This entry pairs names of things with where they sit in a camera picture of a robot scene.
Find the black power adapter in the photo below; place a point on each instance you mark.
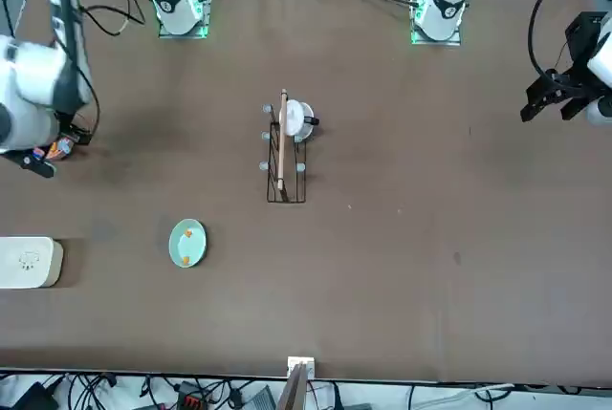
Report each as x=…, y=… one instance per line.
x=31, y=398

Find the wooden rod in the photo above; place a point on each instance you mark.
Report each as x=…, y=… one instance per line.
x=282, y=142

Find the white bracket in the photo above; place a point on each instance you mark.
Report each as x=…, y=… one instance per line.
x=308, y=363

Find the grey power adapter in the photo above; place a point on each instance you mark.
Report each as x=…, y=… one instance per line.
x=260, y=400

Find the white cup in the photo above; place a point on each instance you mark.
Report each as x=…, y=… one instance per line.
x=296, y=118

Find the green bowl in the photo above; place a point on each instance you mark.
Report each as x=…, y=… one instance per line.
x=193, y=247

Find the wooden board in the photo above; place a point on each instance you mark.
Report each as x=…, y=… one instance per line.
x=292, y=391

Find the power strip with red switches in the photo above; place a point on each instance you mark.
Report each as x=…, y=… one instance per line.
x=191, y=400

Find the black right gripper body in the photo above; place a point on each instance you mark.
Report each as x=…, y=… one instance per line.
x=74, y=128

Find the white lidded box with drawing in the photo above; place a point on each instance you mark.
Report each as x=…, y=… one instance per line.
x=28, y=266

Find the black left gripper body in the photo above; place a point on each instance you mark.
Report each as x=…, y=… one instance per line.
x=581, y=42

